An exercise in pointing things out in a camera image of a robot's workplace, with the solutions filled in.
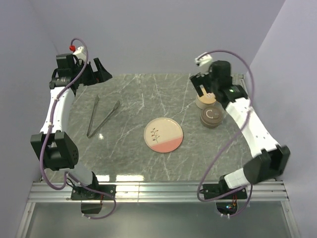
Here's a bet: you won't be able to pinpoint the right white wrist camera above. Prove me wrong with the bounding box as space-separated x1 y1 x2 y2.
195 54 213 75

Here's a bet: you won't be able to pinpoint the tan round lid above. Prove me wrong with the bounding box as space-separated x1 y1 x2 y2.
196 93 216 105

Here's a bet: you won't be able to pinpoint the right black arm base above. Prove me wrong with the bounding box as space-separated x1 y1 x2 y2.
202 183 248 216

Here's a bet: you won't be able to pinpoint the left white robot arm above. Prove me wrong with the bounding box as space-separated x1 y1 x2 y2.
30 53 112 199

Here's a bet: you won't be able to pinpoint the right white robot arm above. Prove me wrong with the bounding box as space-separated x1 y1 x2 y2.
190 56 290 201

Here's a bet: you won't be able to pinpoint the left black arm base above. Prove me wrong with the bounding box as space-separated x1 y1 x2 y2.
70 184 116 220

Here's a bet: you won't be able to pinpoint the metal tongs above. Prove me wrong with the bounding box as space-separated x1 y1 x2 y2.
86 95 121 138

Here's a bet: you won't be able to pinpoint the dark brown round lid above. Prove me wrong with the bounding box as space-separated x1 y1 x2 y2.
200 105 223 119

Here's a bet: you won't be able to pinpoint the round metal tin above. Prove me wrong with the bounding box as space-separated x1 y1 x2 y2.
195 98 215 110
200 117 222 128

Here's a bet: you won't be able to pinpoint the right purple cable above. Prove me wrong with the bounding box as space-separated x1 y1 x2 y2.
197 50 255 218

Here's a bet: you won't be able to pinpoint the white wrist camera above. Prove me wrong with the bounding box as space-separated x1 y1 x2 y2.
72 46 87 62
195 54 213 75

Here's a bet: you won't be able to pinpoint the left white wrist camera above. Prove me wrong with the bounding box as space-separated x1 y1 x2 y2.
72 46 87 62

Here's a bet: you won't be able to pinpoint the pink white round plate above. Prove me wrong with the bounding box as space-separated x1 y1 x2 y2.
144 118 184 153

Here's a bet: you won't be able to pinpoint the aluminium rail frame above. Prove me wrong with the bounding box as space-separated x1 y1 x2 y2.
17 181 301 238

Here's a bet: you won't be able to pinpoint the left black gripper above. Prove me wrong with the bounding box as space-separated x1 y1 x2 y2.
72 58 112 86

